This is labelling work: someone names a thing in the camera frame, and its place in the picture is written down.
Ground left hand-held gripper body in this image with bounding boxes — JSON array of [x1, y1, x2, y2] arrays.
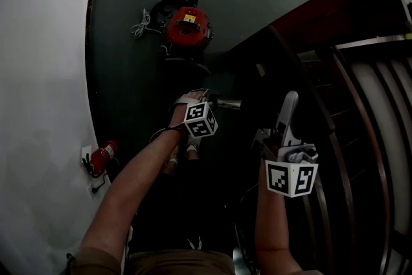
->
[[183, 88, 220, 140]]

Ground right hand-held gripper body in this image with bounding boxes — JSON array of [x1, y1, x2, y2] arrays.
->
[[264, 142, 320, 198]]

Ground silver metal vacuum wand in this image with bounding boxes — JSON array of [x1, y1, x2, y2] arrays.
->
[[209, 99, 243, 111]]

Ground person's left forearm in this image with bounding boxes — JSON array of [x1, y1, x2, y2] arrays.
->
[[79, 105, 194, 265]]

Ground person's right forearm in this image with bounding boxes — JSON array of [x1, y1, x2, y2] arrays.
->
[[254, 154, 306, 274]]

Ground red canister vacuum cleaner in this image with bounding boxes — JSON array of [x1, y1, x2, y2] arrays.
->
[[164, 6, 214, 50]]

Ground person's left hand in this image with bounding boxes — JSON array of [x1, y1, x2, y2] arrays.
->
[[173, 90, 205, 107]]

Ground person's white shoe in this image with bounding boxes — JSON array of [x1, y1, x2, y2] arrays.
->
[[186, 135, 202, 160], [165, 145, 180, 171]]

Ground dark wooden stair railing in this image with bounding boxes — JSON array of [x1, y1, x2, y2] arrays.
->
[[267, 24, 392, 275]]

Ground person's black shorts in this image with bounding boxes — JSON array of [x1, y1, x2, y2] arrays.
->
[[127, 151, 238, 256]]

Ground red fire extinguisher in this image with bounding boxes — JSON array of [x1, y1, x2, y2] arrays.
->
[[89, 139, 118, 177]]

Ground person's olive shirt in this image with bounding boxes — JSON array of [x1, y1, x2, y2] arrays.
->
[[66, 246, 238, 275]]

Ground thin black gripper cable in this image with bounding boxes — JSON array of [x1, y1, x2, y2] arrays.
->
[[148, 126, 187, 144]]

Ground white power cable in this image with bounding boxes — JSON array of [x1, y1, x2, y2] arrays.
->
[[130, 8, 163, 40]]

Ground black vacuum hose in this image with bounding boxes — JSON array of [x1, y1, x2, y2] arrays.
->
[[149, 0, 212, 77]]

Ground black plug with cable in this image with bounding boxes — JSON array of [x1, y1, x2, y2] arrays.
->
[[91, 174, 109, 194]]

